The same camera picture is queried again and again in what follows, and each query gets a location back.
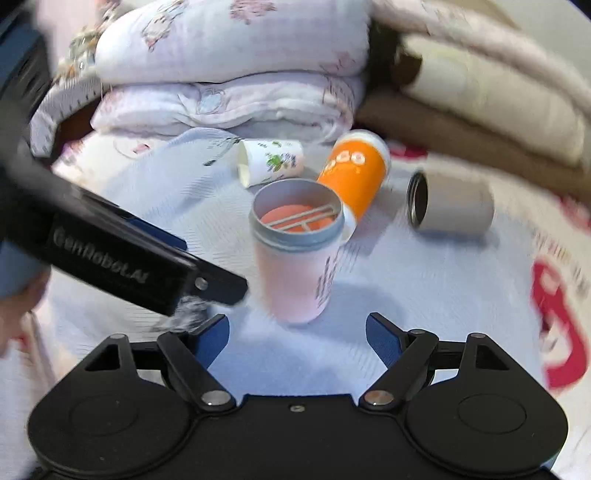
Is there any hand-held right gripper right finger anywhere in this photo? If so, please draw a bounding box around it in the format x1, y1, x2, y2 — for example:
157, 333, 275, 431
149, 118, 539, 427
359, 312, 511, 411

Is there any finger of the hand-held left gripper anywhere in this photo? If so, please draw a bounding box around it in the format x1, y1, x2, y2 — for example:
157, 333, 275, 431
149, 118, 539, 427
194, 263, 249, 306
127, 216, 188, 253

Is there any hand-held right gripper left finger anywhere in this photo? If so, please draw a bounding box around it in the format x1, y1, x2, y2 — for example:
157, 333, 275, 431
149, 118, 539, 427
83, 314, 237, 412

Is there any pink cup with grey rim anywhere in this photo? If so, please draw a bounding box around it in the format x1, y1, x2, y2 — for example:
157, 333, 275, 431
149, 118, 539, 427
249, 179, 346, 324

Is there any white floral paper cup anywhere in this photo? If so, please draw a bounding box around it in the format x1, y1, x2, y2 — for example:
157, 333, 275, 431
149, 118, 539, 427
237, 138, 305, 188

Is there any grey cup with dark rim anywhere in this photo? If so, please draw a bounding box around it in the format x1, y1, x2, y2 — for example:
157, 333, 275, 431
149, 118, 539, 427
406, 170, 496, 237

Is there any orange paper cup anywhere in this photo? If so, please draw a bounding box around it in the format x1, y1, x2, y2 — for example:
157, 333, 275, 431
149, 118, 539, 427
316, 130, 392, 241

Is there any white floral folded quilt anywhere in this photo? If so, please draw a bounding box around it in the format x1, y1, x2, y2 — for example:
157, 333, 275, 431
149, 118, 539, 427
90, 73, 366, 145
95, 0, 371, 85

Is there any floral patterned cloth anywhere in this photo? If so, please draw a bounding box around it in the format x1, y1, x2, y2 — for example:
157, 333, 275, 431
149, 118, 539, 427
28, 18, 114, 158

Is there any brown folded blanket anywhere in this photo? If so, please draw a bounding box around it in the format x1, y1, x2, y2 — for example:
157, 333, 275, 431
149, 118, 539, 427
355, 89, 591, 206

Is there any cream folded blanket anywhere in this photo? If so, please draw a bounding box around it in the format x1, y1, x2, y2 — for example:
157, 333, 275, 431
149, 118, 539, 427
401, 36, 588, 168

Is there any pink folded blanket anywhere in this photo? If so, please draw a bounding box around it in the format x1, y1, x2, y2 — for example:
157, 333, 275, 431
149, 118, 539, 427
369, 0, 591, 118

